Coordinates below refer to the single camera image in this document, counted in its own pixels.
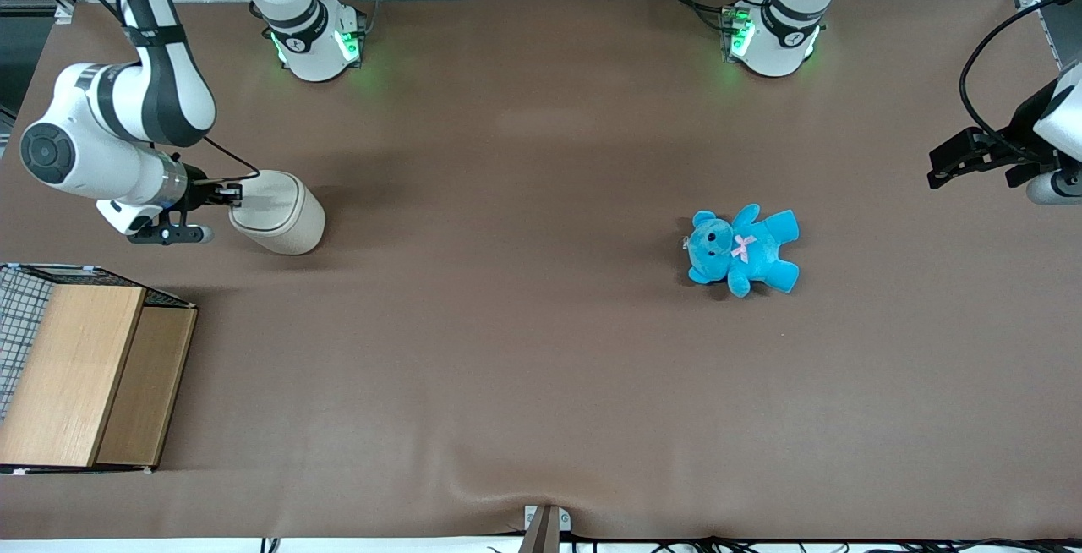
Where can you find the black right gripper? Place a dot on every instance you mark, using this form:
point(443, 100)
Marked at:
point(196, 187)

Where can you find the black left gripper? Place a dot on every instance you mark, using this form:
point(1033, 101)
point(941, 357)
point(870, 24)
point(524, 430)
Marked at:
point(1017, 150)

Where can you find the cream lidded trash can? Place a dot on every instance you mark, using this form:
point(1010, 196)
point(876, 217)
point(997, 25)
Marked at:
point(287, 215)

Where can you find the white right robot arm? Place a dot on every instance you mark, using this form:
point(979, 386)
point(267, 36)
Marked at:
point(169, 96)

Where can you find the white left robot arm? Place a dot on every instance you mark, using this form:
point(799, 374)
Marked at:
point(778, 46)

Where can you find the blue teddy bear plush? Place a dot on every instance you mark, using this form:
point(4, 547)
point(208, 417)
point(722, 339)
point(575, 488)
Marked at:
point(748, 249)

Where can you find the wooden shelf box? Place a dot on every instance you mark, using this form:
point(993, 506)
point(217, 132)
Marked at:
point(76, 375)

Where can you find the brown table cloth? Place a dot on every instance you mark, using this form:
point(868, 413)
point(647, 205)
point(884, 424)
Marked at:
point(541, 350)

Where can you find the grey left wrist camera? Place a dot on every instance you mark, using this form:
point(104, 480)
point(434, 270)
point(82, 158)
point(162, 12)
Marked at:
point(1057, 188)

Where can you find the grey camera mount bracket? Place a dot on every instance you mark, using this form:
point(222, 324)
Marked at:
point(545, 528)

